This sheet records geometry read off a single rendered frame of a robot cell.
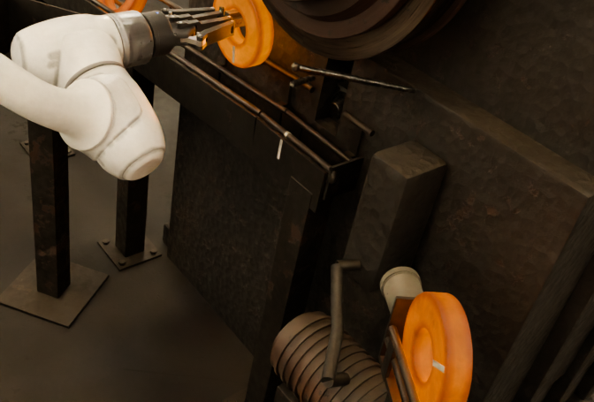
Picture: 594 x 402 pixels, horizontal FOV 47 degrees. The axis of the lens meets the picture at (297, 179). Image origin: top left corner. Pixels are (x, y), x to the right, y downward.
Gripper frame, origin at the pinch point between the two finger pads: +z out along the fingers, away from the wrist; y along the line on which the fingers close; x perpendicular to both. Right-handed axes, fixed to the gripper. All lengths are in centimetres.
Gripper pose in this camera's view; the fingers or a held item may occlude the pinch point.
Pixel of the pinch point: (241, 17)
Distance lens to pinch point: 130.1
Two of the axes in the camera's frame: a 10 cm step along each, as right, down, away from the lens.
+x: 1.3, -8.0, -5.9
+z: 7.7, -2.9, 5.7
